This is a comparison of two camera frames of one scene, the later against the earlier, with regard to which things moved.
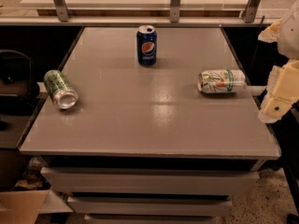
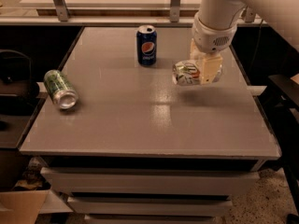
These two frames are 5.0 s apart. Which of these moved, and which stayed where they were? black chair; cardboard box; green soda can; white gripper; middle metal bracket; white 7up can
Moved: white 7up can; white gripper
Stayed: cardboard box; black chair; green soda can; middle metal bracket
